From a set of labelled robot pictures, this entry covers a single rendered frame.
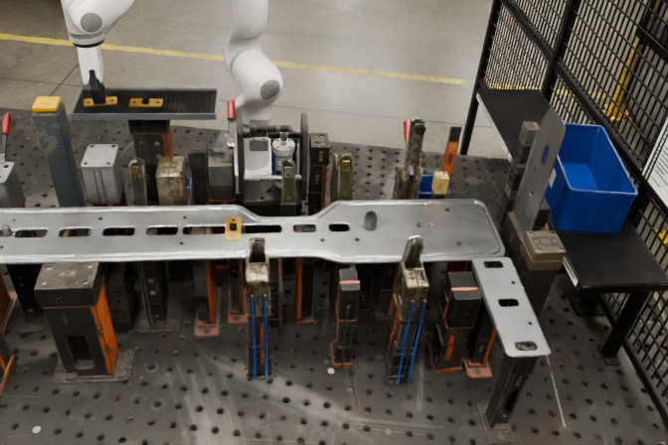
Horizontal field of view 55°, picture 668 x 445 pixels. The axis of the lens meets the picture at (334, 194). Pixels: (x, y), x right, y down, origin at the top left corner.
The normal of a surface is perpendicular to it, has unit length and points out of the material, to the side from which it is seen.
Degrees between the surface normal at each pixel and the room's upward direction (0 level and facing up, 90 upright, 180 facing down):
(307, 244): 0
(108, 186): 90
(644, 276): 0
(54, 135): 90
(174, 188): 90
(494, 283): 0
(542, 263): 89
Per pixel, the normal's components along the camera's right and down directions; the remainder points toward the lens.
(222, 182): 0.09, 0.63
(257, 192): 0.06, -0.78
